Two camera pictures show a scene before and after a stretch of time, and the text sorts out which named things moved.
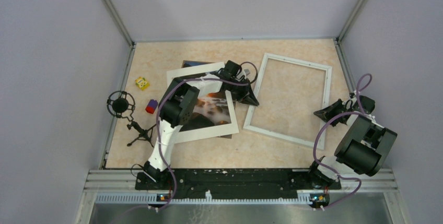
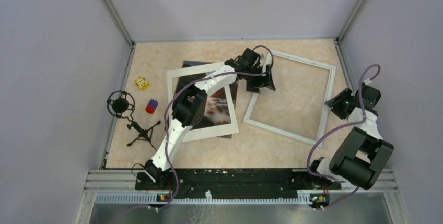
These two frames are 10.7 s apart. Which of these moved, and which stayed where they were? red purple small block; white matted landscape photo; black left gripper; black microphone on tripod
Moved: black left gripper
Stayed: black microphone on tripod; red purple small block; white matted landscape photo
